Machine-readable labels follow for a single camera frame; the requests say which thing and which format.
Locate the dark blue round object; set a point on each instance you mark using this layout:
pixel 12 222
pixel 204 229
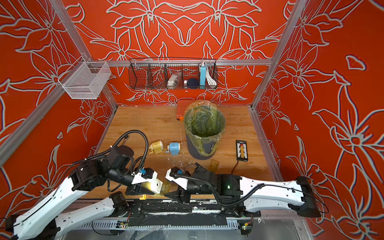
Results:
pixel 193 83

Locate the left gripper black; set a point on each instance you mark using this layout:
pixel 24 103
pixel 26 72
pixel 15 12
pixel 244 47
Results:
pixel 136 190

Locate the orange tool case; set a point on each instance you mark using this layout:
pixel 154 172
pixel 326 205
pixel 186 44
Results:
pixel 181 108

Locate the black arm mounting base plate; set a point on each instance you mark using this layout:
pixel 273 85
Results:
pixel 197 212

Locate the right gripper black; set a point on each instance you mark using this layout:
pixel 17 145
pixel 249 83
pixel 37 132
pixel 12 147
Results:
pixel 179 196

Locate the yellow-green plastic bin liner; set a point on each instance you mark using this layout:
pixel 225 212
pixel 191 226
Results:
pixel 203 119

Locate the yellow sharpener back row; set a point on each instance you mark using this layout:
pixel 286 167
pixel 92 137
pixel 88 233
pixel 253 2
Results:
pixel 156 147

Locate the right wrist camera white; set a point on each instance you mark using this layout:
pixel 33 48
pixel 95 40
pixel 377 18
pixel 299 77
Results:
pixel 182 182

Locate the dark grey garbage bin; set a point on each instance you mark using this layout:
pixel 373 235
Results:
pixel 202 148

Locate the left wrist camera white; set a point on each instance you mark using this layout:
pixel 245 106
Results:
pixel 146 175

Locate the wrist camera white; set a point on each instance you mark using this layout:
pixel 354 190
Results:
pixel 182 182
pixel 146 175

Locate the black wire wall basket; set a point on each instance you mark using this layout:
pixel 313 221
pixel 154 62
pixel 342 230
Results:
pixel 148 74

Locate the yellow clear shavings tray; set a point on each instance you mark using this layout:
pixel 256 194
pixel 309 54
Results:
pixel 213 166

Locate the silver packet in basket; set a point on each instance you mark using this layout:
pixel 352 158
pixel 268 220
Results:
pixel 174 80

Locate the white slotted cable duct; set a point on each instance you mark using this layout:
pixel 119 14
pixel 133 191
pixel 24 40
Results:
pixel 120 225

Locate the black connector board yellow plugs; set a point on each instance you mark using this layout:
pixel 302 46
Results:
pixel 242 151

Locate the yellow sharpener row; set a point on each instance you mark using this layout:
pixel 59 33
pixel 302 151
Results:
pixel 147 188
pixel 156 147

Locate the yellow sharpener front row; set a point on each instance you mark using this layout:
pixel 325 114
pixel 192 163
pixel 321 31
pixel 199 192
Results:
pixel 147 188

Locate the light blue box in basket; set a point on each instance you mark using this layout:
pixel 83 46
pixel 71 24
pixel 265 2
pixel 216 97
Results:
pixel 203 71

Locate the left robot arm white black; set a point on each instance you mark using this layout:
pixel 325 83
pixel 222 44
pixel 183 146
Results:
pixel 47 220

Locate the blue sharpener back row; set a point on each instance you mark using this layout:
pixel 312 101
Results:
pixel 174 148

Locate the clear plastic wall bin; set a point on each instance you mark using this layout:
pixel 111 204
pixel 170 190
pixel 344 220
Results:
pixel 85 81

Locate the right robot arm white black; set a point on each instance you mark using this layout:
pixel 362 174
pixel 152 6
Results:
pixel 237 195

